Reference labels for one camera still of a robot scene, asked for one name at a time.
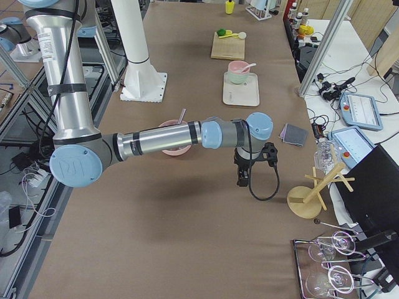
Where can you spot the wooden mug tree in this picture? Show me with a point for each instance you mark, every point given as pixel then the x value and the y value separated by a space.
pixel 307 202

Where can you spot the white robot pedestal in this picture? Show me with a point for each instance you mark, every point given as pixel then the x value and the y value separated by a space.
pixel 142 83

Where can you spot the aluminium frame post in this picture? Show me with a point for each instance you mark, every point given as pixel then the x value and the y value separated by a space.
pixel 329 36

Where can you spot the yellow plastic cup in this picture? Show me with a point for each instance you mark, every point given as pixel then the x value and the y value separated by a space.
pixel 229 7

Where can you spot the grey folded cloth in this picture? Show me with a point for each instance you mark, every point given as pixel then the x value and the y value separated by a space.
pixel 293 135

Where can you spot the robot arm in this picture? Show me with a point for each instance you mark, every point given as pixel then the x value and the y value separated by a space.
pixel 81 152

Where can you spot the black computer monitor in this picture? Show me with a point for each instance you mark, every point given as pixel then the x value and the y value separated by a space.
pixel 373 205

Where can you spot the large pink bowl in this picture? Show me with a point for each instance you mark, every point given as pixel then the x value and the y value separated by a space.
pixel 174 151

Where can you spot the teach pendant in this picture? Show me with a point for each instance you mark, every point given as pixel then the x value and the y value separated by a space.
pixel 360 110
pixel 353 144

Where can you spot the white ceramic spoon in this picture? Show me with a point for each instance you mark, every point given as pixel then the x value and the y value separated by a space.
pixel 247 67

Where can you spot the green bowl stack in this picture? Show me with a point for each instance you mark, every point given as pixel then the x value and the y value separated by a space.
pixel 237 78

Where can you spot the upper teach pendant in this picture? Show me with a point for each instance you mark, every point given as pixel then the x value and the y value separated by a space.
pixel 360 110

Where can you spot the cream serving tray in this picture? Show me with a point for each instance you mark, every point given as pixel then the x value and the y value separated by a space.
pixel 245 94

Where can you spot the wooden cutting board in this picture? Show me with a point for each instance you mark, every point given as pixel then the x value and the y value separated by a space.
pixel 229 48

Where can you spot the green toy lime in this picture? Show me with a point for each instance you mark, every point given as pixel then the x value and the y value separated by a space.
pixel 221 32

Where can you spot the small pink bowl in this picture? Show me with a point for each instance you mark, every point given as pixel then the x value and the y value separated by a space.
pixel 235 66

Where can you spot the lower teach pendant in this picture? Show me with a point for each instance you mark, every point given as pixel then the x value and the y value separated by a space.
pixel 353 144

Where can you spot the metal ice scoop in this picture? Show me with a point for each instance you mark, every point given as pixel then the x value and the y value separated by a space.
pixel 182 114

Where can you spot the white wire cup rack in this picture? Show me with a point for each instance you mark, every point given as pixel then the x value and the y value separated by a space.
pixel 260 8

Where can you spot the wine glass rack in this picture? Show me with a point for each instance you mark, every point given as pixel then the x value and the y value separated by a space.
pixel 334 265

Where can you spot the clear plastic bottle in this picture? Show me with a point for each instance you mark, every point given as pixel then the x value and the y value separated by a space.
pixel 327 155

